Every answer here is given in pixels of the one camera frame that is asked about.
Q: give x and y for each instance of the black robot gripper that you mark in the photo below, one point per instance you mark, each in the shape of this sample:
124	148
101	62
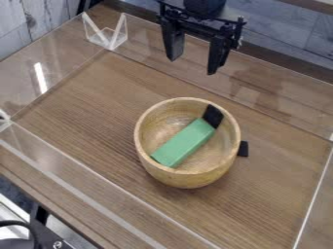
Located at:
205	12

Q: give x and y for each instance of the green rectangular stick block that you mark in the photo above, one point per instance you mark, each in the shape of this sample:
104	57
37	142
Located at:
183	144

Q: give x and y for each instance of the black patch inside bowl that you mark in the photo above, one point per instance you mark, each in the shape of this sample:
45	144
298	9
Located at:
212	116

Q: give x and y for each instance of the round wooden bowl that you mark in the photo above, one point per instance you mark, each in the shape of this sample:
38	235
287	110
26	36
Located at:
157	124

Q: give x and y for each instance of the black patch on table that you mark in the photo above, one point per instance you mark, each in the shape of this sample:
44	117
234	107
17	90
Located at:
243	149

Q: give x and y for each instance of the clear acrylic corner bracket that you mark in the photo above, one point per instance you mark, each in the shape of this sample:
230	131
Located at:
107	38

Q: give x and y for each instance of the clear acrylic enclosure wall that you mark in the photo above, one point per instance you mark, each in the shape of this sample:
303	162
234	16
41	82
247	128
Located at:
112	218

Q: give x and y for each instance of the black metal table frame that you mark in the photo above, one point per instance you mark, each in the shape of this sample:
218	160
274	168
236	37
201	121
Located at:
53	234

